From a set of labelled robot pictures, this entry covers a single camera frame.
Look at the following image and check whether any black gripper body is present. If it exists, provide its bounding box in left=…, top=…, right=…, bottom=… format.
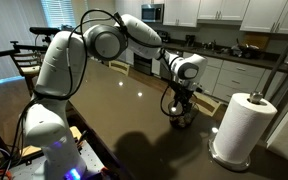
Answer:
left=173, top=81, right=199, bottom=105

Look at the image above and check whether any light wooden chair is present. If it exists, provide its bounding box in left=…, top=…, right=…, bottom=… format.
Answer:
left=193, top=90, right=222, bottom=118
left=108, top=59, right=131, bottom=77

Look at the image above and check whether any stainless steel dishwasher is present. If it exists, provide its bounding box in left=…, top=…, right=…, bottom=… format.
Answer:
left=159, top=61, right=176, bottom=82

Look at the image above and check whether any white lower cabinet unit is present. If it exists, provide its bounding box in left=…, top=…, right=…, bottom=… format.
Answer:
left=117, top=48, right=287, bottom=103

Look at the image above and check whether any black coffee maker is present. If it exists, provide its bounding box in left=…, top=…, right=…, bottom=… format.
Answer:
left=185, top=34, right=196, bottom=47

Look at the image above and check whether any dark kitchen countertop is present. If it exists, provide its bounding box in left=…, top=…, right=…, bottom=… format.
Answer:
left=162, top=41, right=288, bottom=73

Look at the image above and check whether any kitchen faucet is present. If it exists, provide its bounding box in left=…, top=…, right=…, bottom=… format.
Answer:
left=202, top=39, right=218, bottom=52

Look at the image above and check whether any white paper towel roll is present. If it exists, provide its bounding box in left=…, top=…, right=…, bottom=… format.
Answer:
left=213, top=92, right=279, bottom=165

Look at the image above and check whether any dark cooking pot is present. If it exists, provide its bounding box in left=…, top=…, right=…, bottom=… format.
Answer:
left=230, top=39, right=262, bottom=60

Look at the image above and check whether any white upper cabinet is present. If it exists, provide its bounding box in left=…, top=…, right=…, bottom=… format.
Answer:
left=114, top=0, right=144, bottom=24
left=162, top=0, right=201, bottom=28
left=197, top=0, right=250, bottom=22
left=239, top=0, right=288, bottom=36

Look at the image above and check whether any stainless steel microwave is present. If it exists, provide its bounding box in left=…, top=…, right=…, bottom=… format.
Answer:
left=141, top=3, right=165, bottom=24

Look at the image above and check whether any wooden cutting board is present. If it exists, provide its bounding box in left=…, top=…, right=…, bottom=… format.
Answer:
left=243, top=33, right=270, bottom=52

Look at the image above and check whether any light wooden board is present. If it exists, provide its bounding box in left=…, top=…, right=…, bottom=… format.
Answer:
left=18, top=125, right=84, bottom=158

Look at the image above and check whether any grey metal tripod pole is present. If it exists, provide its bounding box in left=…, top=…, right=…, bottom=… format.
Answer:
left=261, top=17, right=288, bottom=100

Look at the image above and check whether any white window blind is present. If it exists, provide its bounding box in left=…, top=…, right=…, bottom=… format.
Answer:
left=40, top=0, right=77, bottom=29

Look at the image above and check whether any dark wooden slatted chair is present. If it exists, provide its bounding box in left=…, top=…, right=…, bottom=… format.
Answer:
left=9, top=49, right=48, bottom=97

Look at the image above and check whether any black stand bar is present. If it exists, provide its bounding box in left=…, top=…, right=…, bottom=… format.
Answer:
left=0, top=40, right=50, bottom=60

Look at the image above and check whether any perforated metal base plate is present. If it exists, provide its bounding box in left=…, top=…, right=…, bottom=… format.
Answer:
left=8, top=139, right=118, bottom=180

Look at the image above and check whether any black camera on stand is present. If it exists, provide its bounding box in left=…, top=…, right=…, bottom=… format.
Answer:
left=29, top=26, right=63, bottom=36

